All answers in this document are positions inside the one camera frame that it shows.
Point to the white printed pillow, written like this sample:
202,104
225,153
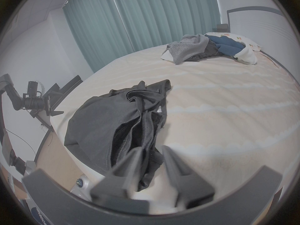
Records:
248,42

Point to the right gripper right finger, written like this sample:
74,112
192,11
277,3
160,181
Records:
189,189

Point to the grey bedside table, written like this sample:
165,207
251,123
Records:
221,28

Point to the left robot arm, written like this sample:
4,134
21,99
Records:
15,99

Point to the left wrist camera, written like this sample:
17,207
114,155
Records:
34,89

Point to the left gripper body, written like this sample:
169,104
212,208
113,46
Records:
35,103

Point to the black T-shirt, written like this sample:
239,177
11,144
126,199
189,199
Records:
98,125

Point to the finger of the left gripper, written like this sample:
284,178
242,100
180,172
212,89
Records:
56,113

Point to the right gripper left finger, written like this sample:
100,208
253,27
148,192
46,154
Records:
119,184

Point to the blue-green curtain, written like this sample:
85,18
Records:
164,15
93,27

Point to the bed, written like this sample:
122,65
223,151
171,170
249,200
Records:
222,114

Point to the pile of clothes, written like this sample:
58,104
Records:
187,48

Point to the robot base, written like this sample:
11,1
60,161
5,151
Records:
80,186

